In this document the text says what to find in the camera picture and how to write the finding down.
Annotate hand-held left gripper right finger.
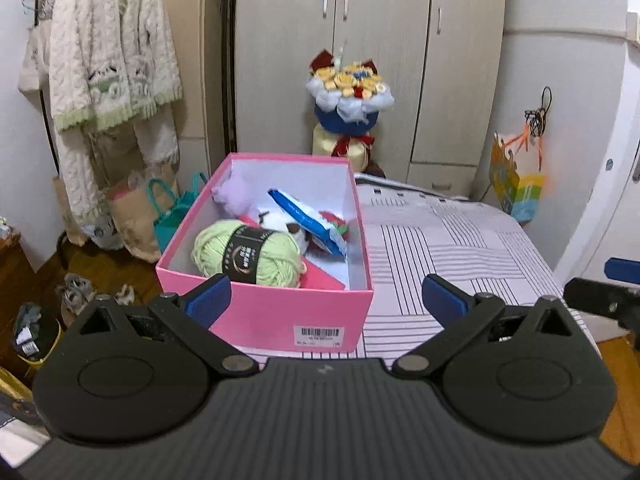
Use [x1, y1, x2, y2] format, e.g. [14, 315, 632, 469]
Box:
[391, 273, 577, 379]

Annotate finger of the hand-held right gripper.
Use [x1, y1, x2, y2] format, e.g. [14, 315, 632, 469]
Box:
[605, 257, 640, 281]
[563, 277, 640, 331]

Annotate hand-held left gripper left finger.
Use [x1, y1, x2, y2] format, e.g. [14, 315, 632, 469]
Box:
[66, 273, 261, 376]

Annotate light green yarn ball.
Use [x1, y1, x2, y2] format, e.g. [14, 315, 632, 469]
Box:
[192, 218, 307, 289]

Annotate pink cardboard box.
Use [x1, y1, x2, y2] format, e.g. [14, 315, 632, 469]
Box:
[155, 153, 375, 354]

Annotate purple plush toy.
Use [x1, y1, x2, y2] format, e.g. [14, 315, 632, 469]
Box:
[211, 167, 261, 219]

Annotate red envelope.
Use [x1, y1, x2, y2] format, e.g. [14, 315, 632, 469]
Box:
[299, 259, 347, 292]

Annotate blue and white packet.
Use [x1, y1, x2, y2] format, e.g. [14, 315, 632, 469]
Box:
[266, 188, 349, 260]

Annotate red strawberry plush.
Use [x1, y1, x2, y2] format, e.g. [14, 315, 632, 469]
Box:
[317, 210, 354, 239]

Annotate striped bed sheet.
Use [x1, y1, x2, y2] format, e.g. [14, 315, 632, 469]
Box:
[235, 172, 599, 362]

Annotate white door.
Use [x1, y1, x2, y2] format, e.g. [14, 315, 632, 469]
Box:
[554, 35, 640, 287]

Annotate teal gift bag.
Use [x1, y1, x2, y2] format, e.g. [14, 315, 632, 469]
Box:
[146, 172, 209, 254]

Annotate white plush cat toy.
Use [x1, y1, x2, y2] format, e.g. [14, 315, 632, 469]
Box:
[255, 210, 314, 252]

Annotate brown paper bag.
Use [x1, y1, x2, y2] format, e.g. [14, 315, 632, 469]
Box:
[105, 170, 179, 264]

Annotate colourful gift bag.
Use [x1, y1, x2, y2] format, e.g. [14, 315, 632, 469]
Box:
[489, 132, 546, 225]

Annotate yellow trash bin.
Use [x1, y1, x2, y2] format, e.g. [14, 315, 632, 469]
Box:
[14, 302, 64, 374]

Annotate yellow flower bouquet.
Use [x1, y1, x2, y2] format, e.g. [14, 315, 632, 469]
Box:
[306, 45, 396, 174]

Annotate beige tall cabinet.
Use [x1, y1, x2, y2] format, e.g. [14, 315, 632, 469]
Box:
[152, 0, 229, 182]

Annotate beige wardrobe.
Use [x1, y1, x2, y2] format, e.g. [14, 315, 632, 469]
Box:
[234, 0, 507, 197]

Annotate beige hanging garment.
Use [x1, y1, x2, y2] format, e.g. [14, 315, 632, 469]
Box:
[19, 25, 54, 94]

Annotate black cord bundle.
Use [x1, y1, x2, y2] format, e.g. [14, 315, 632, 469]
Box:
[522, 86, 554, 139]

